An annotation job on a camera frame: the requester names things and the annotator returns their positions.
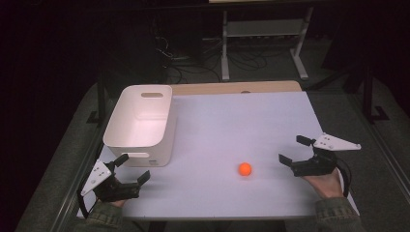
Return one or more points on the wooden table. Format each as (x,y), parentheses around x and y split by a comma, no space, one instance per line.
(225,87)

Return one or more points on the white metal desk frame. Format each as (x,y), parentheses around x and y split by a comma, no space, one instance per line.
(264,28)

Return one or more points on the person's left hand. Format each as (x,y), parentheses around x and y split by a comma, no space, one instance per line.
(117,203)

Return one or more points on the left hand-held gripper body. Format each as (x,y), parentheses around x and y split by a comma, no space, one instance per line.
(109,190)

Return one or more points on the orange ball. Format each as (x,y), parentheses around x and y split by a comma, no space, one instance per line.
(245,169)

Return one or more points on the person's right hand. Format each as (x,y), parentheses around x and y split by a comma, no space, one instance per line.
(327,185)

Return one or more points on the black metal stand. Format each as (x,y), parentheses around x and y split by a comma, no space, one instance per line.
(101,96)
(368,96)

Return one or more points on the white plastic bin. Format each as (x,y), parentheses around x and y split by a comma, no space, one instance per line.
(141,125)

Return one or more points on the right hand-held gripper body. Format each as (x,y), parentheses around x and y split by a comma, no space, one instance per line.
(317,166)

